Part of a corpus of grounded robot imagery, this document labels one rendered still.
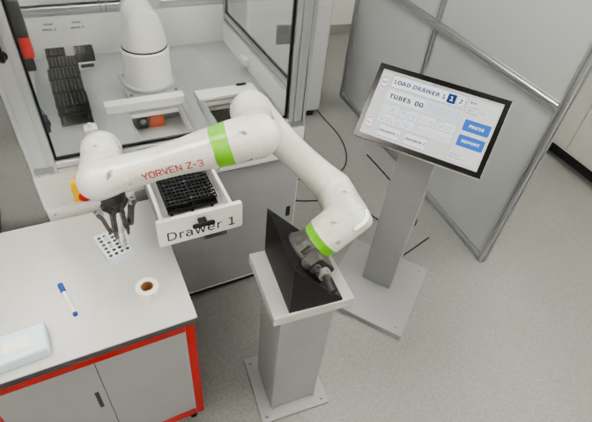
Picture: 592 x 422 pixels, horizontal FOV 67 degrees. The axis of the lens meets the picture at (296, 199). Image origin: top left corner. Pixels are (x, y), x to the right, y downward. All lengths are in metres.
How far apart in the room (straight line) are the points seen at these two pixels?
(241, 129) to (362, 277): 1.55
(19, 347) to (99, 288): 0.27
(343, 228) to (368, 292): 1.15
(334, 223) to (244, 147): 0.39
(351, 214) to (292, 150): 0.27
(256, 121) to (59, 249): 0.88
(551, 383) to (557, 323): 0.38
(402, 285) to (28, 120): 1.90
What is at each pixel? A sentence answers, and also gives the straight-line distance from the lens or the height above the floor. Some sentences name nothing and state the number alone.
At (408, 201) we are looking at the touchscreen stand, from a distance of 2.09.
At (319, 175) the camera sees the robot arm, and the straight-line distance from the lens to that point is 1.44.
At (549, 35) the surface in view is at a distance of 2.42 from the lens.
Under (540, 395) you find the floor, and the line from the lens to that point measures 2.54.
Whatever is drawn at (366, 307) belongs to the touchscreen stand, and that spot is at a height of 0.03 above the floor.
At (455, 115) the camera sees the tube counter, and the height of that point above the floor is 1.11.
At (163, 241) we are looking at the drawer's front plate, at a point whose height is 0.84.
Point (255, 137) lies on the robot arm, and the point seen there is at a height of 1.32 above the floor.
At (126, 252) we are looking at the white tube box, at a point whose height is 0.79.
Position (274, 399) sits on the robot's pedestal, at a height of 0.09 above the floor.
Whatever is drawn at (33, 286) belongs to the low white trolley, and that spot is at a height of 0.76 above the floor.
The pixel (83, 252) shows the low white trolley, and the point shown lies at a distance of 1.69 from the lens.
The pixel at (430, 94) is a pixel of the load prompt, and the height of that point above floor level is 1.15.
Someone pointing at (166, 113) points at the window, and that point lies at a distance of 1.68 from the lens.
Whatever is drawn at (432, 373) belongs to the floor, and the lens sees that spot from 2.36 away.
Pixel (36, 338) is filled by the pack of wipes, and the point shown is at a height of 0.80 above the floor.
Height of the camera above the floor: 1.96
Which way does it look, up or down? 42 degrees down
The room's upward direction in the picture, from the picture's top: 7 degrees clockwise
